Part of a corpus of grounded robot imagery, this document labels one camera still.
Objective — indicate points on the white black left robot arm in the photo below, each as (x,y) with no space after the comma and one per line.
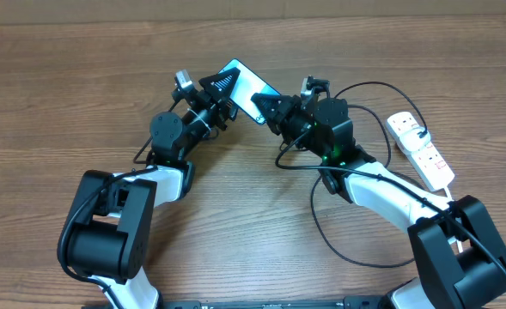
(106,234)

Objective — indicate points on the Samsung Galaxy smartphone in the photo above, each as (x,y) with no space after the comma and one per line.
(248,84)

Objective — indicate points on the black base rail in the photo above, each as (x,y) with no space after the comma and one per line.
(348,302)

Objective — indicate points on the white power strip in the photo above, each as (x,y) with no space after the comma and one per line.
(428,162)

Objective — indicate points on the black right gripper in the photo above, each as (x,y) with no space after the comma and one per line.
(284,107)

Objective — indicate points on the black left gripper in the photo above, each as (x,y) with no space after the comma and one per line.
(217,106)

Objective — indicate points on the white charger plug adapter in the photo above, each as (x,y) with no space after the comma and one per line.
(413,140)

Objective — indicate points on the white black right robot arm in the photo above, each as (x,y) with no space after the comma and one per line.
(459,254)

